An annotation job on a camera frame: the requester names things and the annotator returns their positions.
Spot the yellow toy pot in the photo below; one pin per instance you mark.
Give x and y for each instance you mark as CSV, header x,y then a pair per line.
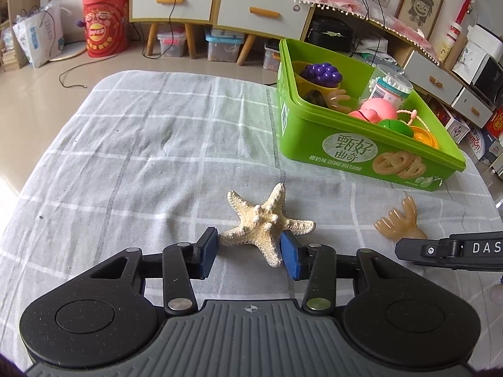
x,y
299,71

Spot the grey hair claw clip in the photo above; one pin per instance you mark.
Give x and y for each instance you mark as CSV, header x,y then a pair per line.
x,y
316,98

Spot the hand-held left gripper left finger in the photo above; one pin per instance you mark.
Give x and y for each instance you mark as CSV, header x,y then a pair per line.
x,y
206,257

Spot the clear storage box pink contents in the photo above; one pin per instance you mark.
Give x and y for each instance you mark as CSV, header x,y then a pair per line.
x,y
173,45

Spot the low wooden drawer cabinet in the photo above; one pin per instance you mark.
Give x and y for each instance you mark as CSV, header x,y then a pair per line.
x,y
428,78

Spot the round white floor base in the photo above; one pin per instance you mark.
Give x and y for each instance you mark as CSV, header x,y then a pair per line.
x,y
68,53

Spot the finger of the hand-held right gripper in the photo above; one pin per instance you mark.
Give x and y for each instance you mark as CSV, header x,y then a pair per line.
x,y
416,249

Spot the grey checked tablecloth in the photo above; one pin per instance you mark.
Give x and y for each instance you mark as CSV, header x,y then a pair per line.
x,y
118,165

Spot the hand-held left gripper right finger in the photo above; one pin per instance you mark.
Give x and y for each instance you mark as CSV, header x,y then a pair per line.
x,y
292,255

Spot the tall wooden drawer cabinet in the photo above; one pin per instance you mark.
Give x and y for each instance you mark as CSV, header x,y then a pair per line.
x,y
251,10

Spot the white yellow drink cup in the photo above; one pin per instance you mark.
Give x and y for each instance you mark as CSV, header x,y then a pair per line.
x,y
448,45

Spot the red printed floor box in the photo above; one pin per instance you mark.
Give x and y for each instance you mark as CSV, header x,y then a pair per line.
x,y
487,137

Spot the black case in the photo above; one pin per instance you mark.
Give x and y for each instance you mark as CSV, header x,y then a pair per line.
x,y
330,35

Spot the purple toy grapes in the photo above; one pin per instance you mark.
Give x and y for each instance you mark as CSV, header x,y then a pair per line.
x,y
320,72

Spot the white printed floor box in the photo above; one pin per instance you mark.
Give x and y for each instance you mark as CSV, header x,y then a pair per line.
x,y
456,127

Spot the orange plastic toy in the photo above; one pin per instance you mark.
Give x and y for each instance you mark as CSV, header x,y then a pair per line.
x,y
424,135

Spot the red printed bucket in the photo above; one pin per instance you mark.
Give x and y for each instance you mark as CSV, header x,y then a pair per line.
x,y
104,27

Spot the beige starfish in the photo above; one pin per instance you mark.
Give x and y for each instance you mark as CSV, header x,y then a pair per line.
x,y
259,220

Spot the small clear storage box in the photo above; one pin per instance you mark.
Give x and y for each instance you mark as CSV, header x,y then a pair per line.
x,y
272,57

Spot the framed cartoon picture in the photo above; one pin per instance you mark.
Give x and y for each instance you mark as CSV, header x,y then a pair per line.
x,y
418,2

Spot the pink lace cloth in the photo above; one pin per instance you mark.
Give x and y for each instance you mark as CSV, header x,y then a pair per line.
x,y
353,4

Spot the clear storage box blue lid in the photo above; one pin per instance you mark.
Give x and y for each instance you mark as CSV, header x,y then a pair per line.
x,y
224,47

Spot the pink toy pig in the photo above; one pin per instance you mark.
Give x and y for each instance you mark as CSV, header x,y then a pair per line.
x,y
373,110

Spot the white shopping bag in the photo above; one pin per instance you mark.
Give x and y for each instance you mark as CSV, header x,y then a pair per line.
x,y
39,35

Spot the clear cotton swab container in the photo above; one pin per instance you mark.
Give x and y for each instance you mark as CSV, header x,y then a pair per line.
x,y
387,90

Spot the yellow green toy corn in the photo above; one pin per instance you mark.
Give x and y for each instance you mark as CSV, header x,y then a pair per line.
x,y
397,127

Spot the tan toy octopus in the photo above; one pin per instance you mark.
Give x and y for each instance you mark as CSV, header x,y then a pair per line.
x,y
338,100
401,224

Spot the dark screen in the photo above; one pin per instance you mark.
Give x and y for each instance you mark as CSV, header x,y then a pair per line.
x,y
489,80

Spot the stack of white papers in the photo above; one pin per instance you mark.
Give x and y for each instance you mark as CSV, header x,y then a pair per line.
x,y
377,49

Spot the green plastic box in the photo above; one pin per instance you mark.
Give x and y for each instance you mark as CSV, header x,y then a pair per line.
x,y
306,133

